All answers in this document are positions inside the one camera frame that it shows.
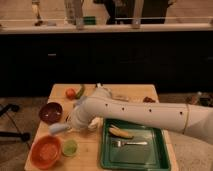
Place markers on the light blue towel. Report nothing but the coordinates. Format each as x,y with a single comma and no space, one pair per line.
58,128

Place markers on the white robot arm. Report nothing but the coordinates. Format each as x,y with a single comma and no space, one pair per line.
191,120

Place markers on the purple bowl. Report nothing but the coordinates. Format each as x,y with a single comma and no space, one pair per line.
51,113

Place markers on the orange bowl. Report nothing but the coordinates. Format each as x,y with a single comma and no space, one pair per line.
45,152

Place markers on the black eraser block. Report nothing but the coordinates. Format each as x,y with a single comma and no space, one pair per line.
121,98

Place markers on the green chili pepper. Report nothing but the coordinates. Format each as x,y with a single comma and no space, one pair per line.
80,92

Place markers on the blue sponge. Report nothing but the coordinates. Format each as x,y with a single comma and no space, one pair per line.
78,102

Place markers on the red tomato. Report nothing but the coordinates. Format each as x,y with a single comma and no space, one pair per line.
70,93

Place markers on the white cup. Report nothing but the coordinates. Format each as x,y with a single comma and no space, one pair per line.
94,124

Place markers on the brown pinecone object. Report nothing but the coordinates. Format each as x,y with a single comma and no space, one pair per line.
148,100

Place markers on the yellow banana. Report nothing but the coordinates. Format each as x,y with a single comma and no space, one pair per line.
120,133

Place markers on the silver fork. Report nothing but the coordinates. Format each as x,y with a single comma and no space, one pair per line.
120,143

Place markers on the green lime slice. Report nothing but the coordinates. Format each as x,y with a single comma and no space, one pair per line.
69,148

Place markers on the green plastic tray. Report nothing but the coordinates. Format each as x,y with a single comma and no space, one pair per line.
151,157

